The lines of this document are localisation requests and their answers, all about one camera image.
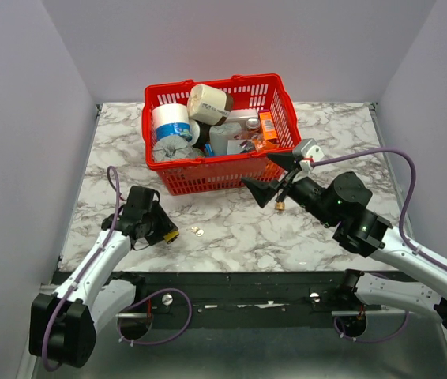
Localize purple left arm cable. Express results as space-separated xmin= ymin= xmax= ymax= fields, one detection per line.
xmin=41 ymin=165 xmax=124 ymax=372

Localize beige paper roll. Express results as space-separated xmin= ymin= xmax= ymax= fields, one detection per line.
xmin=186 ymin=84 xmax=234 ymax=126

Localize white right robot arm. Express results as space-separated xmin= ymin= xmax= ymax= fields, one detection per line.
xmin=242 ymin=147 xmax=447 ymax=329

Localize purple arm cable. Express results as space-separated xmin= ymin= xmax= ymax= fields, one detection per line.
xmin=306 ymin=147 xmax=447 ymax=285
xmin=41 ymin=165 xmax=124 ymax=372

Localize jar with metal lid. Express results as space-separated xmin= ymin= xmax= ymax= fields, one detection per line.
xmin=246 ymin=118 xmax=261 ymax=132

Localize small silver keys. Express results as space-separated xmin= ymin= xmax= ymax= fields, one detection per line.
xmin=189 ymin=227 xmax=204 ymax=237

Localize red plastic shopping basket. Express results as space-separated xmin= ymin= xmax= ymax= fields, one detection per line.
xmin=141 ymin=73 xmax=301 ymax=196

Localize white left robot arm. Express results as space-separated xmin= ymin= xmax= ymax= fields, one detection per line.
xmin=28 ymin=186 xmax=179 ymax=368

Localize black mounting base rail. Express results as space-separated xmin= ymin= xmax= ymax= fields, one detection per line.
xmin=113 ymin=272 xmax=380 ymax=336

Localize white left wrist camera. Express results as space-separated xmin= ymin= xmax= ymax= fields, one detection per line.
xmin=132 ymin=222 xmax=153 ymax=246

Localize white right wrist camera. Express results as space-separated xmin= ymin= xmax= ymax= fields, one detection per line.
xmin=292 ymin=138 xmax=325 ymax=172

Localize yellow padlock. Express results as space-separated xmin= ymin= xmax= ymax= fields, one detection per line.
xmin=163 ymin=231 xmax=179 ymax=244

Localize orange snack packet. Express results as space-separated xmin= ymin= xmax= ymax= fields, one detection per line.
xmin=235 ymin=132 xmax=279 ymax=153

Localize orange box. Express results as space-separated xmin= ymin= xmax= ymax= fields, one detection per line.
xmin=258 ymin=111 xmax=278 ymax=144

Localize white blue paper roll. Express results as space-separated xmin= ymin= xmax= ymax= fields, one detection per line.
xmin=152 ymin=103 xmax=197 ymax=144

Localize small brass padlock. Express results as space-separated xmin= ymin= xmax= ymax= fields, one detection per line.
xmin=275 ymin=201 xmax=285 ymax=212

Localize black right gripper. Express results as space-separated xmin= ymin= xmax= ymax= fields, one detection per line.
xmin=241 ymin=150 xmax=338 ymax=227

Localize blue flat box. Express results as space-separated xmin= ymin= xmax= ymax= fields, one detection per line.
xmin=205 ymin=143 xmax=215 ymax=157

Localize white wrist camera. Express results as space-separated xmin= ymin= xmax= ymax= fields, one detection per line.
xmin=132 ymin=222 xmax=153 ymax=246
xmin=292 ymin=138 xmax=325 ymax=172

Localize white marbled container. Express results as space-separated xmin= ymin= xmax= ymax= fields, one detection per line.
xmin=209 ymin=122 xmax=242 ymax=156

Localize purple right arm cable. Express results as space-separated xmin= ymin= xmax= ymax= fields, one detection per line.
xmin=306 ymin=147 xmax=447 ymax=285

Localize grey wrapped roll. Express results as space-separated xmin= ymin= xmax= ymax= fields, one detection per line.
xmin=152 ymin=136 xmax=204 ymax=163

